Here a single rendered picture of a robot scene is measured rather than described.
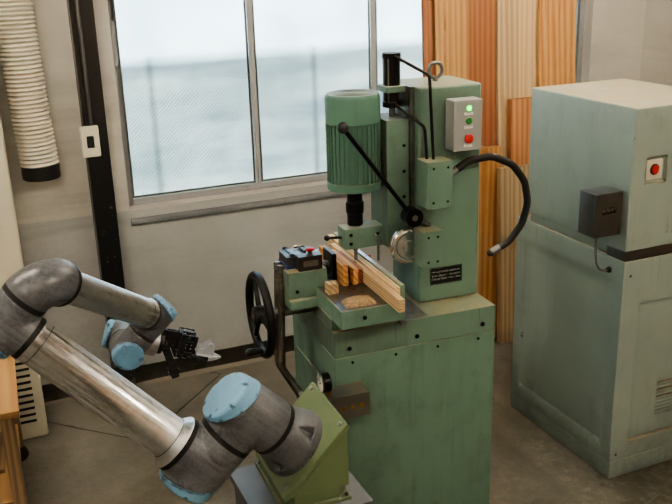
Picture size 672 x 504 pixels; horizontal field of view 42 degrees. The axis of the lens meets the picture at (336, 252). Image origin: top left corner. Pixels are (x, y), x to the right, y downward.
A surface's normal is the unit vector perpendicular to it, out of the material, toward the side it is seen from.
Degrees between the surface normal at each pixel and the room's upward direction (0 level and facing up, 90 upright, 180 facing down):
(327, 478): 90
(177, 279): 90
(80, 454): 0
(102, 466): 0
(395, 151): 90
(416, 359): 90
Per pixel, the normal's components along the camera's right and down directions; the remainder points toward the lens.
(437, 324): 0.35, 0.29
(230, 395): -0.61, -0.64
